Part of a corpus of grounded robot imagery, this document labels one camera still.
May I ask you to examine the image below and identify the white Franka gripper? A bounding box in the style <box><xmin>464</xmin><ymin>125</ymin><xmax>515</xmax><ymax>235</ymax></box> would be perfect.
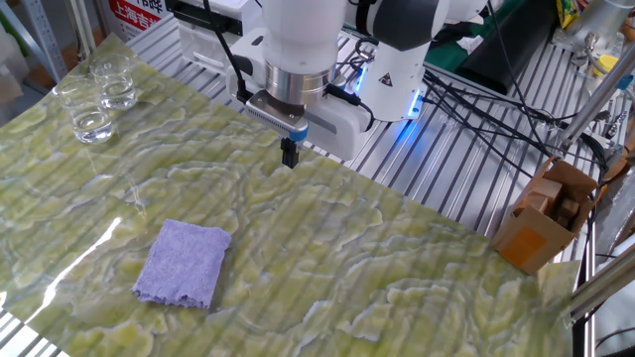
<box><xmin>225</xmin><ymin>28</ymin><xmax>374</xmax><ymax>170</ymax></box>

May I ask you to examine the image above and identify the purple microfibre cloth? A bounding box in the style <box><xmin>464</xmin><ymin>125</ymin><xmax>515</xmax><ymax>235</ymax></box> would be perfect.
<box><xmin>130</xmin><ymin>218</ymin><xmax>233</xmax><ymax>309</ymax></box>

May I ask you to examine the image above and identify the green marble pattern mat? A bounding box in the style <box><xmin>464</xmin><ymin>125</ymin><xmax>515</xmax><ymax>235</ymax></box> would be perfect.
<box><xmin>0</xmin><ymin>32</ymin><xmax>581</xmax><ymax>357</ymax></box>

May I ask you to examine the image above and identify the white plastic drawer box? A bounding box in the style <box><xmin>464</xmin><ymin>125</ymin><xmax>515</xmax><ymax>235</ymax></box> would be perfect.
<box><xmin>166</xmin><ymin>0</ymin><xmax>269</xmax><ymax>80</ymax></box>

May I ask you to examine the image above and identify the clear glass beaker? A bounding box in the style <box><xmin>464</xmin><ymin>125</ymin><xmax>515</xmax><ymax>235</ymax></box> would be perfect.
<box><xmin>88</xmin><ymin>53</ymin><xmax>139</xmax><ymax>111</ymax></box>
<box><xmin>52</xmin><ymin>76</ymin><xmax>116</xmax><ymax>145</ymax></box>

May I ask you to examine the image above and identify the white crumpled paper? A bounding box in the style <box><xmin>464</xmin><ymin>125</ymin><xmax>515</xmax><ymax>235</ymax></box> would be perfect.
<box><xmin>455</xmin><ymin>34</ymin><xmax>485</xmax><ymax>55</ymax></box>

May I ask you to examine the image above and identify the red and white sign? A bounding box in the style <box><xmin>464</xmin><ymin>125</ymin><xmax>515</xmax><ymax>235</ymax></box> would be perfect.
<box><xmin>96</xmin><ymin>0</ymin><xmax>173</xmax><ymax>44</ymax></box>

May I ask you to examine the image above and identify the thin silver pole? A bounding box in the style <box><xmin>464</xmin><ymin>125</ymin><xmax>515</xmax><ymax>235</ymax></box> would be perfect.
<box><xmin>66</xmin><ymin>0</ymin><xmax>98</xmax><ymax>60</ymax></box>

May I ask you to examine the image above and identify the black foam mat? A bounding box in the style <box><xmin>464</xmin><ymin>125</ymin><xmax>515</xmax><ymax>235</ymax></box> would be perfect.
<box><xmin>453</xmin><ymin>0</ymin><xmax>560</xmax><ymax>95</ymax></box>

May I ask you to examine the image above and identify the brown cardboard box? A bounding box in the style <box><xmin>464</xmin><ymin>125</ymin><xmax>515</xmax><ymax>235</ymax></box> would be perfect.
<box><xmin>490</xmin><ymin>156</ymin><xmax>601</xmax><ymax>277</ymax></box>

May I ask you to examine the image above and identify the clear plastic bag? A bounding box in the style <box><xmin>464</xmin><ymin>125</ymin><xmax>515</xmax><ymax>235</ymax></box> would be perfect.
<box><xmin>0</xmin><ymin>22</ymin><xmax>31</xmax><ymax>105</ymax></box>

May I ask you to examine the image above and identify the yellow snack bag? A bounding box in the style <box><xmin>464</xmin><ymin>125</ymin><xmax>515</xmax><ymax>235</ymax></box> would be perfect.
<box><xmin>555</xmin><ymin>0</ymin><xmax>581</xmax><ymax>30</ymax></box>

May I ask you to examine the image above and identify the yellow cap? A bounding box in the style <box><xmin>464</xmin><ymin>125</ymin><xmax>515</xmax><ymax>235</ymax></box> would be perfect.
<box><xmin>592</xmin><ymin>53</ymin><xmax>621</xmax><ymax>78</ymax></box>

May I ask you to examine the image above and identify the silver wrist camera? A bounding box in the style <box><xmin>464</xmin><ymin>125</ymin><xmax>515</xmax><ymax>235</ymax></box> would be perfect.
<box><xmin>243</xmin><ymin>88</ymin><xmax>312</xmax><ymax>144</ymax></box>

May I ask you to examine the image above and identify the black camera cable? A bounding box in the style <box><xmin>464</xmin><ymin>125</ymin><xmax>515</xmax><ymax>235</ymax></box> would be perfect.
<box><xmin>201</xmin><ymin>0</ymin><xmax>254</xmax><ymax>104</ymax></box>

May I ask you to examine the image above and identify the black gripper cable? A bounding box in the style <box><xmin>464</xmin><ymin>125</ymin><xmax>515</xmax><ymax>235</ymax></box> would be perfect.
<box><xmin>324</xmin><ymin>82</ymin><xmax>377</xmax><ymax>133</ymax></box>

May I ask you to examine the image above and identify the grey perforated shelf post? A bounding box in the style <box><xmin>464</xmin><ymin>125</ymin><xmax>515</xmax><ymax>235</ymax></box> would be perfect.
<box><xmin>19</xmin><ymin>0</ymin><xmax>68</xmax><ymax>83</ymax></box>

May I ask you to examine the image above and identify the aluminium frame post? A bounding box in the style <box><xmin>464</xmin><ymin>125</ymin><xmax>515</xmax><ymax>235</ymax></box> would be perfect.
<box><xmin>558</xmin><ymin>54</ymin><xmax>635</xmax><ymax>150</ymax></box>

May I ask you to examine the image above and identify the aluminium frame profile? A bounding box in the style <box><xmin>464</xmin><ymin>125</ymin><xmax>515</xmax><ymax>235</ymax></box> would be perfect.
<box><xmin>570</xmin><ymin>247</ymin><xmax>635</xmax><ymax>321</ymax></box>

